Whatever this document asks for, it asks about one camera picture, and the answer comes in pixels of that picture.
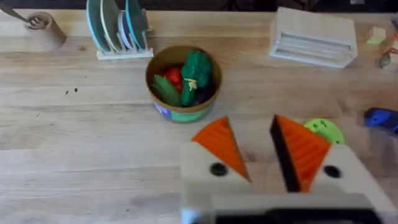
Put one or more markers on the pale green plate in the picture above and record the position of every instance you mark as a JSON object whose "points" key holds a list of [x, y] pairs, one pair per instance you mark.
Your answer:
{"points": [[111, 25]]}

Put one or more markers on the teal plate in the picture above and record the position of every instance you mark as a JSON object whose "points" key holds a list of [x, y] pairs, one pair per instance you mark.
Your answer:
{"points": [[94, 26], [135, 21]]}

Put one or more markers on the toy blocks heap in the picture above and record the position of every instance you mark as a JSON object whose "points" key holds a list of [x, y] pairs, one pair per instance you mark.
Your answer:
{"points": [[387, 43]]}

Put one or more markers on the blue electric screwdriver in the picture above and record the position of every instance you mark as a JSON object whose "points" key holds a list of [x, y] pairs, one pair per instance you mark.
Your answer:
{"points": [[382, 119]]}

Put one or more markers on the left gripper white and orange left finger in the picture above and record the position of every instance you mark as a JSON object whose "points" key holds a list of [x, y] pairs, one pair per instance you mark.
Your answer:
{"points": [[205, 161]]}

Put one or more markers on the green disc with holes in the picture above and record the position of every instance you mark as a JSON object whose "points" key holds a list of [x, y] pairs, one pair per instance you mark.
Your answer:
{"points": [[326, 130]]}

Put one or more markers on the left gripper white and orange right finger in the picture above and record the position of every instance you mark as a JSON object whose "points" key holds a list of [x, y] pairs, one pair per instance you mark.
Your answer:
{"points": [[314, 161]]}

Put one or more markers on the white peg plate rack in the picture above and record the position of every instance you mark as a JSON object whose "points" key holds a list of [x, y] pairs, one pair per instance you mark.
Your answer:
{"points": [[124, 53]]}

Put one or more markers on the white slotted box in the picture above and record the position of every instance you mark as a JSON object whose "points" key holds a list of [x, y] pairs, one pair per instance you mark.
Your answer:
{"points": [[312, 39]]}

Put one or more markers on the small lilac plate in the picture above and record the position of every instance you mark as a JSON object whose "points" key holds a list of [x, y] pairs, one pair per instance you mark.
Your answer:
{"points": [[123, 29]]}

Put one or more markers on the cardboard tub of toy vegetables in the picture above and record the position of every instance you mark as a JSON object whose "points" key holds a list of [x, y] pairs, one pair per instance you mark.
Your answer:
{"points": [[183, 83]]}

